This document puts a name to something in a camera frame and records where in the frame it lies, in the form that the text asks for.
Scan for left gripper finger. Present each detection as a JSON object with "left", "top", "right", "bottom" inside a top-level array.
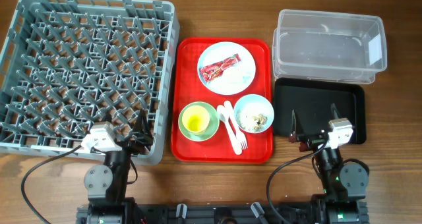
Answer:
[
  {"left": 131, "top": 110, "right": 142, "bottom": 140},
  {"left": 140, "top": 113, "right": 153, "bottom": 139}
]

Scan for white napkin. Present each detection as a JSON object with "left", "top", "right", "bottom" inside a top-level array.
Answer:
[{"left": 223, "top": 67, "right": 251, "bottom": 84}]

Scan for yellow cup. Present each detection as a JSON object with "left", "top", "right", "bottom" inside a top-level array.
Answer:
[{"left": 182, "top": 105, "right": 210, "bottom": 134}]

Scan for clear plastic bin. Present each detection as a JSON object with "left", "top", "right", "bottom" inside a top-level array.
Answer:
[{"left": 272, "top": 9, "right": 388, "bottom": 84}]

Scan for green saucer plate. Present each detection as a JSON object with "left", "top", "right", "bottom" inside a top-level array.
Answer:
[{"left": 178, "top": 101, "right": 220, "bottom": 142}]

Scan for light blue bowl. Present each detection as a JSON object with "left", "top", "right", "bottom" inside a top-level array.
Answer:
[{"left": 233, "top": 94, "right": 274, "bottom": 134}]

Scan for black tray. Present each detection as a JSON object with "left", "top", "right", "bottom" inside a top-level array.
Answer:
[{"left": 273, "top": 78, "right": 367, "bottom": 144}]

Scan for white plastic fork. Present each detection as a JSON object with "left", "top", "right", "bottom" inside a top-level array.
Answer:
[{"left": 224, "top": 100, "right": 248, "bottom": 150}]

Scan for red snack wrapper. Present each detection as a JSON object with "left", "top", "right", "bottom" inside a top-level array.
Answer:
[{"left": 200, "top": 53, "right": 241, "bottom": 82}]

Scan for red plastic tray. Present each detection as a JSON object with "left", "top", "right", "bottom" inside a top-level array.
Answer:
[{"left": 171, "top": 37, "right": 273, "bottom": 163}]

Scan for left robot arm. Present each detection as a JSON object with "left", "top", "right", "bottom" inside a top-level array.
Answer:
[{"left": 76, "top": 110, "right": 153, "bottom": 224}]

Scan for white plastic spoon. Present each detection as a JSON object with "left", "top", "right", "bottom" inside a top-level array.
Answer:
[{"left": 217, "top": 105, "right": 242, "bottom": 155}]

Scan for large light blue plate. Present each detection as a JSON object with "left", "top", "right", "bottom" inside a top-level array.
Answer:
[{"left": 197, "top": 42, "right": 256, "bottom": 96}]

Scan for grey dishwasher rack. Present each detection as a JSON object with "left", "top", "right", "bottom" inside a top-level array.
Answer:
[{"left": 1, "top": 0, "right": 180, "bottom": 165}]

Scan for food scraps rice and nuts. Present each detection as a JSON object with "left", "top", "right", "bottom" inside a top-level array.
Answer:
[{"left": 237, "top": 109, "right": 268, "bottom": 133}]

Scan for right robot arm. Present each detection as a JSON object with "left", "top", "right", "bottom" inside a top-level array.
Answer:
[{"left": 289, "top": 104, "right": 370, "bottom": 224}]

